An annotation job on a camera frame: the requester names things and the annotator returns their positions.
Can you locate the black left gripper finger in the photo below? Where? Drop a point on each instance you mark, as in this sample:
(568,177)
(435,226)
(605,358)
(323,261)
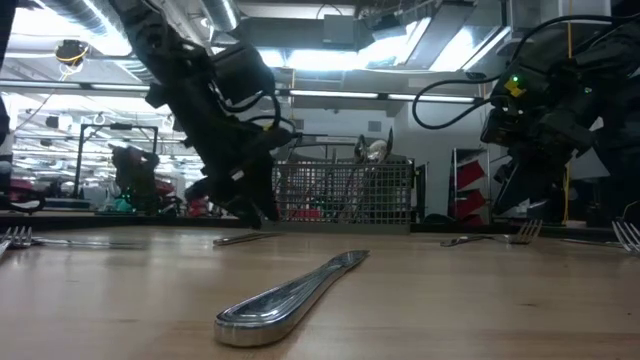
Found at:
(247,210)
(269,207)

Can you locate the silver fork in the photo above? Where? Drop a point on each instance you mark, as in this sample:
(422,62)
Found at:
(627,237)
(527,232)
(20,237)

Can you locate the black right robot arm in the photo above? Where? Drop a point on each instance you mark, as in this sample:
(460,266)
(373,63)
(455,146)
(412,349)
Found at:
(620,100)

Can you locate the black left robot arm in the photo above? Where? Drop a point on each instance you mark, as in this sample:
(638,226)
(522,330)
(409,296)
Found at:
(160,60)

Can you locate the grey plastic silverware caddy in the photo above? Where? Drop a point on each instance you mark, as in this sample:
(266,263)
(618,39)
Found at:
(350,200)

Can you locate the shelf rack with red bins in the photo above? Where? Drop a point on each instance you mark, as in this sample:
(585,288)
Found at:
(470,185)

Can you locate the white tilted panel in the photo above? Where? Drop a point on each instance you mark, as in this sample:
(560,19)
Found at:
(587,167)

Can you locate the person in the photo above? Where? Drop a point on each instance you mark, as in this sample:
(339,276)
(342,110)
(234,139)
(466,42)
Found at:
(135,175)

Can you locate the white ceiling unit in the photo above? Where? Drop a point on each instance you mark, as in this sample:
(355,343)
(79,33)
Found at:
(560,7)

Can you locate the grey ceiling box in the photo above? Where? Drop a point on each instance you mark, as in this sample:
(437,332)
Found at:
(340,32)

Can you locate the black metal frame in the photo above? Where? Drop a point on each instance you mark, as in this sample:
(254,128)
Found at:
(79,160)

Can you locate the black aluminium table frame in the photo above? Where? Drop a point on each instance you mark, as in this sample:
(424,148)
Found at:
(75,221)

